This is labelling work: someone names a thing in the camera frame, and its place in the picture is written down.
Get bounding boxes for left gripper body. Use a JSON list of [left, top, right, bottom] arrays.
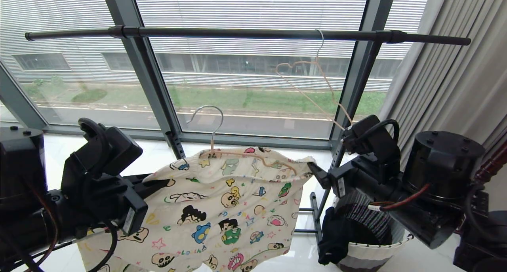
[[51, 176, 150, 242]]

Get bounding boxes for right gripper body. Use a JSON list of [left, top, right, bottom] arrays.
[[327, 160, 405, 204]]

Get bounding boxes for cream printed shorts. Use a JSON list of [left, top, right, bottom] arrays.
[[77, 146, 317, 272]]

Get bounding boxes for pink clothes hanger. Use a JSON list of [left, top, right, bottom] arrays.
[[275, 29, 355, 132], [186, 105, 297, 177]]

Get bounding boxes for white laundry basket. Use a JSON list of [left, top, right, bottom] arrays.
[[333, 189, 414, 272]]

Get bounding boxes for black clothes rack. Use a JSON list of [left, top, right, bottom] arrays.
[[25, 25, 472, 257]]

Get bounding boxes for black garment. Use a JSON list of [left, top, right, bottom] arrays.
[[318, 207, 357, 265]]

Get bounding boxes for window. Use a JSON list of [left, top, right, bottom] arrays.
[[0, 0, 432, 150]]

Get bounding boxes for black cable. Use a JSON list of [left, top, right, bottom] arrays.
[[84, 219, 119, 272], [356, 118, 401, 146]]

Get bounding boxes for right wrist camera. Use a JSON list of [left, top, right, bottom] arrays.
[[341, 114, 401, 167]]

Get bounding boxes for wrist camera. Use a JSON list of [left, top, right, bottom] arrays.
[[341, 114, 401, 167], [59, 118, 144, 185]]

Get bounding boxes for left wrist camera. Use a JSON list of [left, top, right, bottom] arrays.
[[59, 118, 144, 185]]

